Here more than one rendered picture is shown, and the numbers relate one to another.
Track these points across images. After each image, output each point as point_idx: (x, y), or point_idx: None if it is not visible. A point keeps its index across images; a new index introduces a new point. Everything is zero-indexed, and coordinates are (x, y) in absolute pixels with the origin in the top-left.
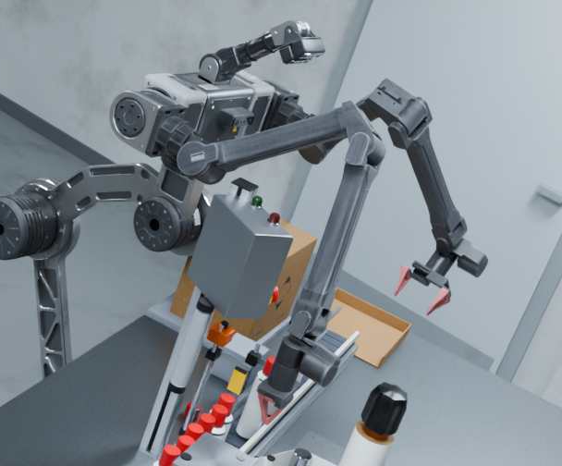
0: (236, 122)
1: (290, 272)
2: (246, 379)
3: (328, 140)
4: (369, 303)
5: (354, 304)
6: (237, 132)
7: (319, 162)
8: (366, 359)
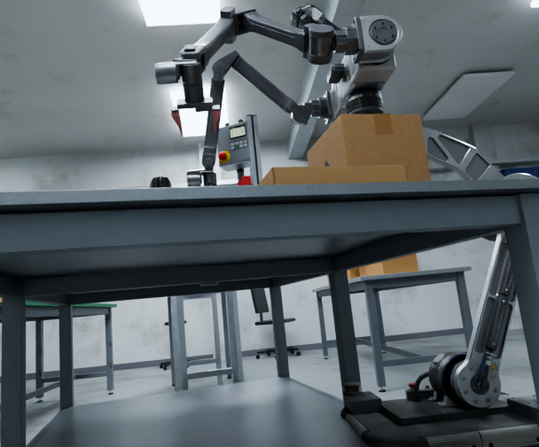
0: (327, 78)
1: (324, 156)
2: None
3: (240, 74)
4: (349, 166)
5: (371, 179)
6: (349, 78)
7: (309, 62)
8: None
